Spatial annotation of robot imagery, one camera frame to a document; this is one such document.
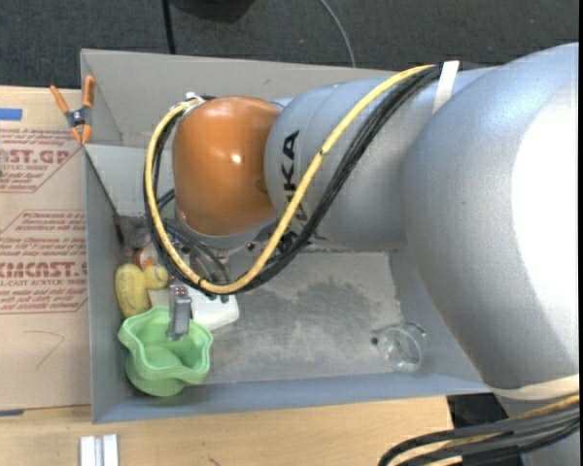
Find grey toy animal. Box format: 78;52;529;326
122;225;153;257

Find white block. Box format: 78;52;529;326
148;286;241;332

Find green wavy cup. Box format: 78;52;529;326
117;306;215;398

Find brown cardboard board red print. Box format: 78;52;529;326
0;83;92;413

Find grey metal bin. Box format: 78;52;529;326
79;49;493;425

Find clear glass cup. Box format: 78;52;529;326
370;322;429;374

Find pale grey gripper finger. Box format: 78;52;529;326
166;283;194;343

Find yellow toy duck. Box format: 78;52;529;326
115;255;170;318

